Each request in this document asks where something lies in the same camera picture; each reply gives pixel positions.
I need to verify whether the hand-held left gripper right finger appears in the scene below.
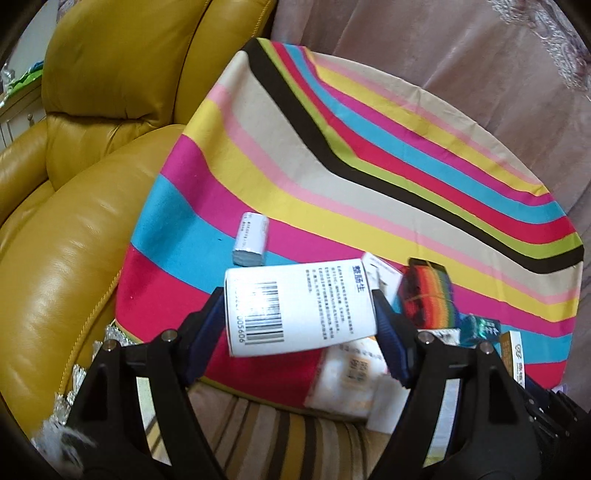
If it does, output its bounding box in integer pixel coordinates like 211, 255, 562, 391
370, 288, 542, 480

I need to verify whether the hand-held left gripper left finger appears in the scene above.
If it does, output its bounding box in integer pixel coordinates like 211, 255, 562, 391
67, 287, 232, 480

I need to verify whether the rainbow striped wallet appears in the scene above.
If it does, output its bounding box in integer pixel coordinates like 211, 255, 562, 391
396, 257, 459, 330

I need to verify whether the white barcode medicine box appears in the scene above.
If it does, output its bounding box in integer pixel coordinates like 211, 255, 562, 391
224, 262, 380, 358

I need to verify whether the flat white box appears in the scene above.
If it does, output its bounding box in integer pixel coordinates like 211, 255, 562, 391
360, 251, 403, 308

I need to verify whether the white orange medicine box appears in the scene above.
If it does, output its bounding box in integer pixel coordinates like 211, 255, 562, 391
302, 336, 393, 421

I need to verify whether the white box with orange edge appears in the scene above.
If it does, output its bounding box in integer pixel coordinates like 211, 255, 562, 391
501, 330, 532, 384

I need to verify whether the teal medicine box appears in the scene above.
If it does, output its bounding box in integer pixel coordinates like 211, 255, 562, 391
459, 314, 502, 349

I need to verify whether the small grey white box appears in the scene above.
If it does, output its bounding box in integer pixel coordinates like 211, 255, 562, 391
231, 211, 270, 267

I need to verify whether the yellow leather sofa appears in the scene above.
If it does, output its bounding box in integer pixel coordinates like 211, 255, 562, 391
0, 0, 278, 444

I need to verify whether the silver lace trim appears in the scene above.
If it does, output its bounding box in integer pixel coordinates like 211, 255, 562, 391
32, 323, 139, 444

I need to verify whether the striped colourful tablecloth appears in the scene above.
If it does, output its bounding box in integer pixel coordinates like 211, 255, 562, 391
113, 38, 586, 407

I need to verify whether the white cabinet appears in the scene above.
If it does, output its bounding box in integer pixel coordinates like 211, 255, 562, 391
0, 85, 49, 148

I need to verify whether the green cloth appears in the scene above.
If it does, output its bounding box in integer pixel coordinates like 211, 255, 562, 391
7, 62, 47, 93

